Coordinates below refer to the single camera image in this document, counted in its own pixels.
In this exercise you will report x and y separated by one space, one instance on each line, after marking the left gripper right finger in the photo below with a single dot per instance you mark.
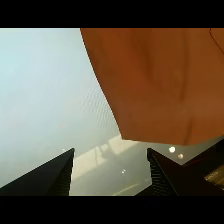
173 176

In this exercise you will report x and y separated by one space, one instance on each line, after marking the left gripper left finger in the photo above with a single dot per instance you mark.
50 178

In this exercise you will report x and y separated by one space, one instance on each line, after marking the orange garment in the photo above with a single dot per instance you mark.
160 83

